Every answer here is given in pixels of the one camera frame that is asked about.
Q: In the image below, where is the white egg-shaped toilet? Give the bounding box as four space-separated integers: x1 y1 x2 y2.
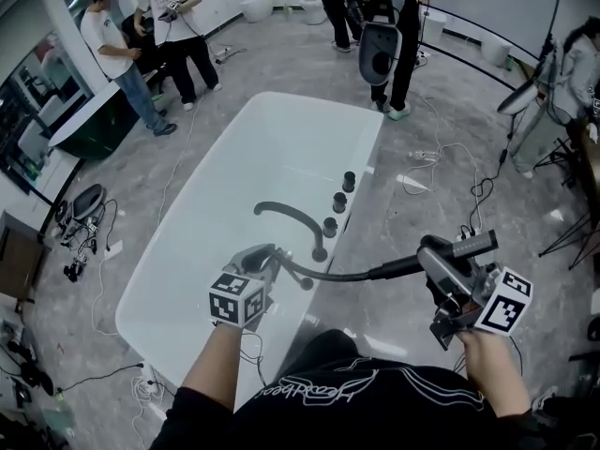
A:
240 0 274 23

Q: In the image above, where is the black office chair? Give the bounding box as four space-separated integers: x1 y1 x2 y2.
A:
122 14 170 88

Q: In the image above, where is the person's left forearm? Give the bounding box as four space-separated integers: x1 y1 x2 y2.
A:
180 323 245 414

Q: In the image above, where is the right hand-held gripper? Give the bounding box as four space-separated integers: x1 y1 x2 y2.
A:
415 234 534 352

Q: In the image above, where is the spare hand-held gripper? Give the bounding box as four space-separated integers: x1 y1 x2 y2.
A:
82 217 102 255
63 253 90 283

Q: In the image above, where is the person's right forearm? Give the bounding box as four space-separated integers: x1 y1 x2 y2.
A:
457 330 533 419

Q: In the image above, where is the dark green bathtub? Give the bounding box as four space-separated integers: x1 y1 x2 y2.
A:
48 82 142 160

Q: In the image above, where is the black shower hose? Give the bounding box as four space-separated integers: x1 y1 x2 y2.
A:
278 255 390 293

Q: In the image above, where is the white bathtub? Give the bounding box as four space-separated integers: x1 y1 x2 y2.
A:
115 90 384 388

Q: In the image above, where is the large glass window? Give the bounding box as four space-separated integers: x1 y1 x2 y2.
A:
0 25 95 201

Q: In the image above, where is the black floor cable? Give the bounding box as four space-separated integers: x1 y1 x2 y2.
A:
55 362 144 393

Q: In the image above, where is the brown wooden sink cabinet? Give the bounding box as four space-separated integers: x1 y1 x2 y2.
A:
0 211 51 316

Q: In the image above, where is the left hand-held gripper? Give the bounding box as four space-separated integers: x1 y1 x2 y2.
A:
208 243 290 331

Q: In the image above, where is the black curved faucet spout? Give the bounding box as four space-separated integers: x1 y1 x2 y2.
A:
253 201 329 263

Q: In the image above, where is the clear bottle with green cap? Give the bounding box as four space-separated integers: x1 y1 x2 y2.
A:
44 389 76 433

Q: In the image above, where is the white coiled cable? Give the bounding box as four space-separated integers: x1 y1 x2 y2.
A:
129 375 165 405

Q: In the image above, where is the black handheld shower head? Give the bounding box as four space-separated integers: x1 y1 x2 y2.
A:
368 230 499 281

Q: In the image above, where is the person's black printed shirt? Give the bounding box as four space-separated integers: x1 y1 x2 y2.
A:
149 356 563 450

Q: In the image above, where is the white sneaker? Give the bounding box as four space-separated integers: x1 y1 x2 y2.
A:
531 384 560 413

